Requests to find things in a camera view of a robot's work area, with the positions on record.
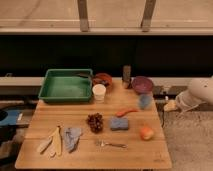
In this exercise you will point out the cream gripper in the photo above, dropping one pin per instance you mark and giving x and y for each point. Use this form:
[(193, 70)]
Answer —
[(170, 106)]

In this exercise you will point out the blue plastic cup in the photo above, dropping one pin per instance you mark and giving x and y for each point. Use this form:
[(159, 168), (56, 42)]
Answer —
[(144, 100)]

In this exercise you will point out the white paper cup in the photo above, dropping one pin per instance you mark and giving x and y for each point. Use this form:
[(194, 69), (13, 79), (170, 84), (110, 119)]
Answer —
[(99, 92)]

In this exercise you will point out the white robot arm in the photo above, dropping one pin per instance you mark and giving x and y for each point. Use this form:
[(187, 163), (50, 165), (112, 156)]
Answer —
[(199, 91)]

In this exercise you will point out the green plastic tray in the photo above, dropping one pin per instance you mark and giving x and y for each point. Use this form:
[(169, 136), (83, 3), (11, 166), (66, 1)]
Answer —
[(66, 85)]

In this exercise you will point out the orange peach toy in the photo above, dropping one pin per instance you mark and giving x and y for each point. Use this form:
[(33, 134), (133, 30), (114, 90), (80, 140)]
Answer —
[(146, 133)]

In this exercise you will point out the purple bowl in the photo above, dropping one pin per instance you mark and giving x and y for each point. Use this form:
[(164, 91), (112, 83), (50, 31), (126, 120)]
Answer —
[(142, 85)]

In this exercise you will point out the orange carrot toy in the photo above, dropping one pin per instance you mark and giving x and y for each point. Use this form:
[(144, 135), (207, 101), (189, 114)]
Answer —
[(123, 112)]

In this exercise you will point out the dark rectangular block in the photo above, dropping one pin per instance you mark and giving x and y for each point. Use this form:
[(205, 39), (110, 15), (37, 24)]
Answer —
[(126, 76)]

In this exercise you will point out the blue sponge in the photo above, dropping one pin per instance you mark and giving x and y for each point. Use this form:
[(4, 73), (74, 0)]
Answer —
[(119, 123)]

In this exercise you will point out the red bowl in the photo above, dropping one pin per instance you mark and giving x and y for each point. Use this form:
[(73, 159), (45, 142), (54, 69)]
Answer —
[(103, 78)]

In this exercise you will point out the bunch of dark grapes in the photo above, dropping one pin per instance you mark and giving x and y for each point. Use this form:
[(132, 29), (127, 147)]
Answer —
[(95, 122)]

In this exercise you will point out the silver fork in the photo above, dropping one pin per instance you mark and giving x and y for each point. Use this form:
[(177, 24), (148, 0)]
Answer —
[(103, 143)]

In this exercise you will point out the grey blue cloth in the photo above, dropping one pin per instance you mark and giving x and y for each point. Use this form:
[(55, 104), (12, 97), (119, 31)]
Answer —
[(71, 138)]

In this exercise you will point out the blue object at left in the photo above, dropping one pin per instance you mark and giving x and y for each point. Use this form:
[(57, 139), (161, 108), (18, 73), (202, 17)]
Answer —
[(9, 117)]

